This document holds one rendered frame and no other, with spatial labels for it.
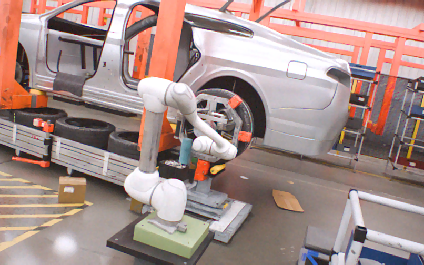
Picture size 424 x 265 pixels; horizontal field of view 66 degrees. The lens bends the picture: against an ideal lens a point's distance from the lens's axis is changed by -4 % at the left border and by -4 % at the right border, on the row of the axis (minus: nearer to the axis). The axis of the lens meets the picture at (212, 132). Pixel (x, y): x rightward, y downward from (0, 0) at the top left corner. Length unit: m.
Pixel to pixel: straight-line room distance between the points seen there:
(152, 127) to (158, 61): 1.14
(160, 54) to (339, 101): 1.60
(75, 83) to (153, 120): 2.36
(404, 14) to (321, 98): 9.87
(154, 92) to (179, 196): 0.60
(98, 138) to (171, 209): 1.97
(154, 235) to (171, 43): 1.61
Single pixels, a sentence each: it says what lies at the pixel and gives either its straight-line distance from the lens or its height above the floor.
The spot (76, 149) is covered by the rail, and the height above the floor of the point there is 0.33.
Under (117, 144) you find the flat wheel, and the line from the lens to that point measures 3.45.
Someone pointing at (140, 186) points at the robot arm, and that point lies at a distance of 2.04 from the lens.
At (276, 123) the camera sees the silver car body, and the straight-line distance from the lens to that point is 3.16.
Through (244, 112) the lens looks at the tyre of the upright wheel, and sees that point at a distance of 2.84.
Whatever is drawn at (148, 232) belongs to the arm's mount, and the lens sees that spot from 2.02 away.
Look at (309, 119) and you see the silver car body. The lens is 3.12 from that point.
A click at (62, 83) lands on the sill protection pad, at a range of 4.28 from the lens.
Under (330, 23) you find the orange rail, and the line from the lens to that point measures 9.07.
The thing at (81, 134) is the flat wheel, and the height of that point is 0.44.
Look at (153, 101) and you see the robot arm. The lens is 1.85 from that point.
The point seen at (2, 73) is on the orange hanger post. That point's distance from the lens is 4.20.
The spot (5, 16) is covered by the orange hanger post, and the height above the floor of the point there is 1.51.
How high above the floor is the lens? 1.30
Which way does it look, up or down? 10 degrees down
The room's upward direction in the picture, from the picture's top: 11 degrees clockwise
